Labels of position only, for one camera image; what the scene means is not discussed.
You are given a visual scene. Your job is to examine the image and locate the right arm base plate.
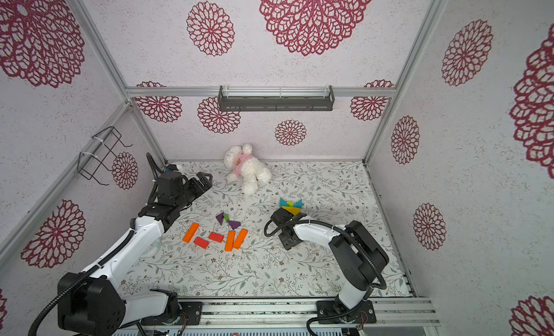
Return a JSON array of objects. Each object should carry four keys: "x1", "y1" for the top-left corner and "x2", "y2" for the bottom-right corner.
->
[{"x1": 316, "y1": 299, "x2": 377, "y2": 324}]

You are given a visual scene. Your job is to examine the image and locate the black wire wall rack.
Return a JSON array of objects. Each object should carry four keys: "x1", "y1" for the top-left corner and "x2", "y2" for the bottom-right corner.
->
[{"x1": 76, "y1": 126, "x2": 132, "y2": 187}]

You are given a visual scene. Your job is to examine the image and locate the right red block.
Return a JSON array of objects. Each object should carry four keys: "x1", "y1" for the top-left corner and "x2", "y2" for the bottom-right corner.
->
[{"x1": 209, "y1": 232, "x2": 224, "y2": 243}]

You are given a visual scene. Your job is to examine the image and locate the orange long block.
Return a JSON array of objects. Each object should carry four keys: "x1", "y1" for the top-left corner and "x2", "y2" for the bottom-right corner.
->
[
  {"x1": 182, "y1": 223, "x2": 199, "y2": 243},
  {"x1": 233, "y1": 229, "x2": 248, "y2": 249},
  {"x1": 224, "y1": 231, "x2": 235, "y2": 252}
]

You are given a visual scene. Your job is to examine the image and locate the middle orange long block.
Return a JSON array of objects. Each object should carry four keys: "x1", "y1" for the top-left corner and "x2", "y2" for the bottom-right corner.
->
[{"x1": 224, "y1": 231, "x2": 235, "y2": 252}]

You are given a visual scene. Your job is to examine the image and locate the purple triangle block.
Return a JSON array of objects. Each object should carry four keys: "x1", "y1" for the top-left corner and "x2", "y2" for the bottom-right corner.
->
[
  {"x1": 216, "y1": 213, "x2": 225, "y2": 225},
  {"x1": 228, "y1": 221, "x2": 241, "y2": 230}
]

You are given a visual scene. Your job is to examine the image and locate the red block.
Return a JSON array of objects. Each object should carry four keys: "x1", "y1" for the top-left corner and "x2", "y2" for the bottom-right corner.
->
[
  {"x1": 193, "y1": 237, "x2": 209, "y2": 249},
  {"x1": 209, "y1": 232, "x2": 224, "y2": 243}
]

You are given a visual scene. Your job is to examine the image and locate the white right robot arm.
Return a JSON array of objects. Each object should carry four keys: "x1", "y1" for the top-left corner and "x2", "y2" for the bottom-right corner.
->
[{"x1": 264, "y1": 219, "x2": 390, "y2": 335}]

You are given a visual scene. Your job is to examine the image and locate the left orange long block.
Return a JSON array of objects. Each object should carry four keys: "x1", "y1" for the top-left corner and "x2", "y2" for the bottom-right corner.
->
[{"x1": 182, "y1": 223, "x2": 199, "y2": 243}]

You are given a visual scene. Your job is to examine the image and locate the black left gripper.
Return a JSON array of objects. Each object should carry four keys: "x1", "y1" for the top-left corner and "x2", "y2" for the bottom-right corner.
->
[{"x1": 175, "y1": 171, "x2": 212, "y2": 211}]

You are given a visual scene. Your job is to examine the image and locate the grey wall shelf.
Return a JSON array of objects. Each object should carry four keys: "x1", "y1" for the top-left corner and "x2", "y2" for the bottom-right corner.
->
[{"x1": 217, "y1": 86, "x2": 336, "y2": 112}]

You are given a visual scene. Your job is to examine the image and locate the right orange long block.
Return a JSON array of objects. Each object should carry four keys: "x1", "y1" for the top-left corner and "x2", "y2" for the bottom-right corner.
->
[{"x1": 233, "y1": 229, "x2": 248, "y2": 249}]

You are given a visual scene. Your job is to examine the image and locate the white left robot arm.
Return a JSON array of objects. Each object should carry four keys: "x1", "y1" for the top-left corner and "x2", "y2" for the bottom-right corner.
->
[{"x1": 28, "y1": 169, "x2": 213, "y2": 335}]

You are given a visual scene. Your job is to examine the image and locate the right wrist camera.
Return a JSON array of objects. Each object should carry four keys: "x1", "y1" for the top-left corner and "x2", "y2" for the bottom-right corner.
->
[{"x1": 271, "y1": 208, "x2": 294, "y2": 227}]

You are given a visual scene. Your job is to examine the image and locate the left red block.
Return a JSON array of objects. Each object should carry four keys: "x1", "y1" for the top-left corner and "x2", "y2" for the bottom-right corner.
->
[{"x1": 193, "y1": 237, "x2": 209, "y2": 249}]

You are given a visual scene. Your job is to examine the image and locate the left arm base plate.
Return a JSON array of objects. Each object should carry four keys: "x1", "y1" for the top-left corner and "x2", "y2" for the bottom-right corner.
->
[{"x1": 141, "y1": 301, "x2": 203, "y2": 327}]

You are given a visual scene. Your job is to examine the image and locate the white teddy bear pink shirt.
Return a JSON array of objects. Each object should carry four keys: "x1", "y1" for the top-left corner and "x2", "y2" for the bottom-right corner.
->
[{"x1": 224, "y1": 143, "x2": 272, "y2": 195}]

